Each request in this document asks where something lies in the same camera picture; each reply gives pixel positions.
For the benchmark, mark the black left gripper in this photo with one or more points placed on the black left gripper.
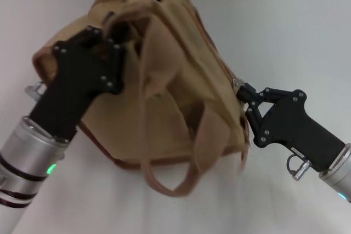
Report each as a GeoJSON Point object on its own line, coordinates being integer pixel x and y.
{"type": "Point", "coordinates": [74, 80]}

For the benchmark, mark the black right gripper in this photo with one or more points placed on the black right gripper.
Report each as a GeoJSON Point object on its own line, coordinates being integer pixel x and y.
{"type": "Point", "coordinates": [296, 127]}

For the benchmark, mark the silver metal zipper pull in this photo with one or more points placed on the silver metal zipper pull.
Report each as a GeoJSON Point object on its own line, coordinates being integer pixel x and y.
{"type": "Point", "coordinates": [238, 82]}

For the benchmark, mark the khaki canvas food bag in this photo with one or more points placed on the khaki canvas food bag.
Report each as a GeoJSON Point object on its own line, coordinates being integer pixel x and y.
{"type": "Point", "coordinates": [175, 86]}

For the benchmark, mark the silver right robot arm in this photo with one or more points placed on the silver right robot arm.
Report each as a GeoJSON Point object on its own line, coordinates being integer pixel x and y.
{"type": "Point", "coordinates": [338, 171]}

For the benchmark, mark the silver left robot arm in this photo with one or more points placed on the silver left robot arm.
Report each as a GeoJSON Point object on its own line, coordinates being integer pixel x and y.
{"type": "Point", "coordinates": [27, 162]}

